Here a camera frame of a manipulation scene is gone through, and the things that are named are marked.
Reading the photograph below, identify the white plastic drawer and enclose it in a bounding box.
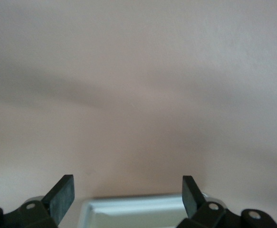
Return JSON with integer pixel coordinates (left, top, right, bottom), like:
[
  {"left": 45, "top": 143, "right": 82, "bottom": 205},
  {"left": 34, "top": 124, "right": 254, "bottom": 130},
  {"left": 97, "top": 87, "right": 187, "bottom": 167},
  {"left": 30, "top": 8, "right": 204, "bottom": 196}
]
[{"left": 77, "top": 193, "right": 208, "bottom": 228}]

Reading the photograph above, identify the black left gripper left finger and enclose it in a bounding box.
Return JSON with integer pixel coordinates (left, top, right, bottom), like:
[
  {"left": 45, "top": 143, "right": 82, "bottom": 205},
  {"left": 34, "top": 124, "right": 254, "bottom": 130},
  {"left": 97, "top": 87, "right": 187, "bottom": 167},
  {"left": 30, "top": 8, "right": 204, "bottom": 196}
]
[{"left": 0, "top": 174, "right": 76, "bottom": 228}]

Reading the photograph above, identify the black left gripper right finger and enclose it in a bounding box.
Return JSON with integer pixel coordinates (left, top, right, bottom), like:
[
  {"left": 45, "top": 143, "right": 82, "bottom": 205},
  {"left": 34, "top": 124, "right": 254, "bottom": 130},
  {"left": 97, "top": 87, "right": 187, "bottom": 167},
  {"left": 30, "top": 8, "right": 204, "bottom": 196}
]
[{"left": 176, "top": 175, "right": 277, "bottom": 228}]

